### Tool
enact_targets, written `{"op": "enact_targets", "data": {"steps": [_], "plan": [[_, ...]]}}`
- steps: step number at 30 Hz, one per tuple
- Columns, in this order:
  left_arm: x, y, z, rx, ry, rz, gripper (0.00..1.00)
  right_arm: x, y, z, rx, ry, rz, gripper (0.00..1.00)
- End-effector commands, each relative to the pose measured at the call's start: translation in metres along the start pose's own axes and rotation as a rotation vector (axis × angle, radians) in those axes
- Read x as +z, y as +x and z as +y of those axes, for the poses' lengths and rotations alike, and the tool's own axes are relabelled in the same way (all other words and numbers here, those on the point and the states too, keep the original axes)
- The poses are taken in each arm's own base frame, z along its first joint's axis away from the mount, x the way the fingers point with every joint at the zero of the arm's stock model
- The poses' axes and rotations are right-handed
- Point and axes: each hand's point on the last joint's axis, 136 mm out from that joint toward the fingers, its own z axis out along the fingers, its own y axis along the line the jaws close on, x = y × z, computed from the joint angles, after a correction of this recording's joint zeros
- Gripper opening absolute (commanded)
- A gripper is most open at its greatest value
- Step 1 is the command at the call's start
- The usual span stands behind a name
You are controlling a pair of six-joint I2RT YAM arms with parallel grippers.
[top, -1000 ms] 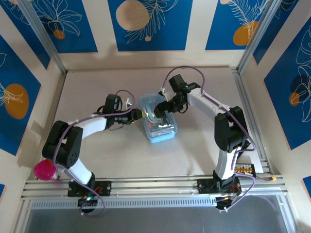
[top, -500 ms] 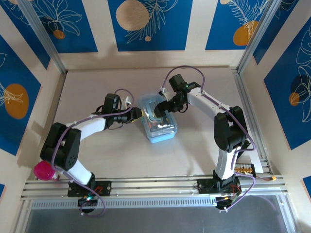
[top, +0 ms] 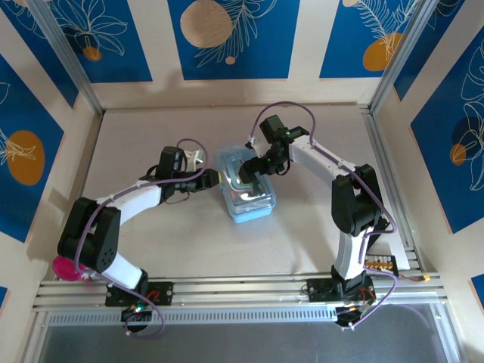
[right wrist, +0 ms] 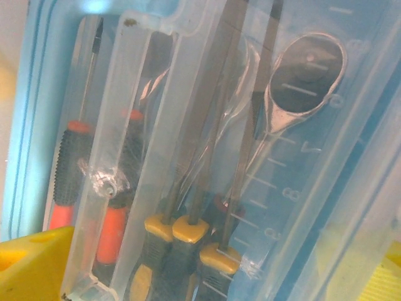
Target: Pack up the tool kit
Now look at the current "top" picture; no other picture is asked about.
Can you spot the blue plastic tool box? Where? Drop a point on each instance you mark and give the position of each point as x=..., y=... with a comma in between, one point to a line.
x=249, y=211

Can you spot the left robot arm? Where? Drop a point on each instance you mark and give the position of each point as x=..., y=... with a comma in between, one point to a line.
x=90, y=234

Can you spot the black connector board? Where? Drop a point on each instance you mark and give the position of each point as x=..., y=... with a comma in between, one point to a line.
x=382, y=263

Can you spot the pink plastic container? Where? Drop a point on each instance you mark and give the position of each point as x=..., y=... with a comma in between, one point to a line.
x=64, y=268

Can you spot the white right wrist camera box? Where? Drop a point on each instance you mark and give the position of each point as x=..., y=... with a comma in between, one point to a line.
x=259, y=150

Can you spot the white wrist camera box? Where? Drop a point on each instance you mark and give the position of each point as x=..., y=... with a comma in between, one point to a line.
x=196, y=157
x=259, y=150

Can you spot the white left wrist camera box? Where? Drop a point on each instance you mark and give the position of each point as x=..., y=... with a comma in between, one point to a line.
x=196, y=157

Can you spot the aluminium side rail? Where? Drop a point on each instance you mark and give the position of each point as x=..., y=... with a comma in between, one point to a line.
x=378, y=143

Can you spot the aluminium front rail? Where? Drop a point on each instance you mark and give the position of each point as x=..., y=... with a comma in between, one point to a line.
x=234, y=291

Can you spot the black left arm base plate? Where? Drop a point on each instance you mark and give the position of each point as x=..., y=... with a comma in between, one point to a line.
x=162, y=293

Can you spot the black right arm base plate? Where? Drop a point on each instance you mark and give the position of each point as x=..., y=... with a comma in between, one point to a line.
x=319, y=289

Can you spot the aluminium frame post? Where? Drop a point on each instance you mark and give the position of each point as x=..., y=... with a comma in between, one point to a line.
x=64, y=49
x=401, y=49

